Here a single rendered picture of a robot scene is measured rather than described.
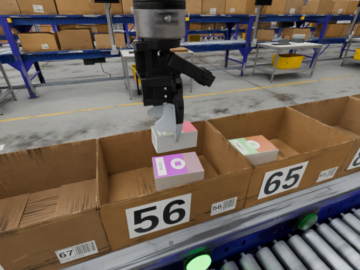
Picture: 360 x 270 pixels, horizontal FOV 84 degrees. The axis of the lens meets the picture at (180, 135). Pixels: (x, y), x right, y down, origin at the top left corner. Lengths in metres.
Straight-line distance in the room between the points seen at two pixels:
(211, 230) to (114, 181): 0.37
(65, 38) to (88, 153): 4.03
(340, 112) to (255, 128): 0.52
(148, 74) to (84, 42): 4.24
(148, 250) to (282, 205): 0.42
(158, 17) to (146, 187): 0.52
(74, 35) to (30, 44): 0.77
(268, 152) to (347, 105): 0.60
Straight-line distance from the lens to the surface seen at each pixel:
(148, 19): 0.37
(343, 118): 1.33
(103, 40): 4.62
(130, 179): 0.75
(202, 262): 0.63
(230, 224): 0.63
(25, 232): 0.52
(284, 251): 0.81
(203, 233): 0.60
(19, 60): 4.73
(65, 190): 0.79
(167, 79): 0.39
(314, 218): 0.82
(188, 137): 0.47
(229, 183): 0.56
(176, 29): 0.38
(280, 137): 1.05
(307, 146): 0.96
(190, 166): 0.68
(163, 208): 0.52
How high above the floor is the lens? 1.40
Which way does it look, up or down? 31 degrees down
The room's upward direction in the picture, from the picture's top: straight up
